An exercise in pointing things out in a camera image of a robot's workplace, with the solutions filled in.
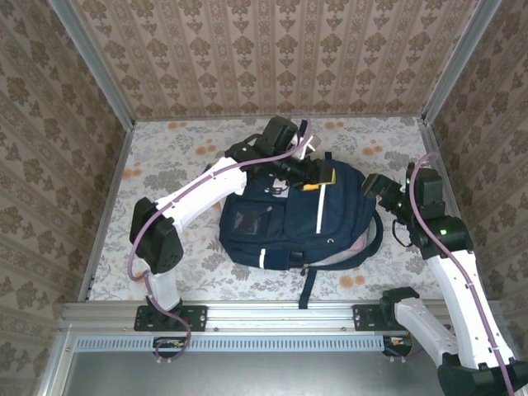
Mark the navy blue backpack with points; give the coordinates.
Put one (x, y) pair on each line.
(288, 222)

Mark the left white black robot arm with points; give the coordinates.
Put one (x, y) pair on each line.
(198, 198)

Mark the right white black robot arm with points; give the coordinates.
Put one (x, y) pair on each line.
(458, 297)

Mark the floral tablecloth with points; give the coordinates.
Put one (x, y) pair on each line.
(185, 140)

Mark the black connector with orange plug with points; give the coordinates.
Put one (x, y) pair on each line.
(167, 343)
(398, 341)

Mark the grey metal sheet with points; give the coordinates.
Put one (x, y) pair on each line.
(268, 375)

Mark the long aluminium frame rail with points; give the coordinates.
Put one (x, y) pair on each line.
(280, 315)

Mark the aluminium corner post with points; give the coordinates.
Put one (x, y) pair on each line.
(459, 62)
(95, 66)

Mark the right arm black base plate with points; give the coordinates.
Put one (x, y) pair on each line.
(363, 317)

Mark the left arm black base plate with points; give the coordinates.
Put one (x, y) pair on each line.
(198, 317)

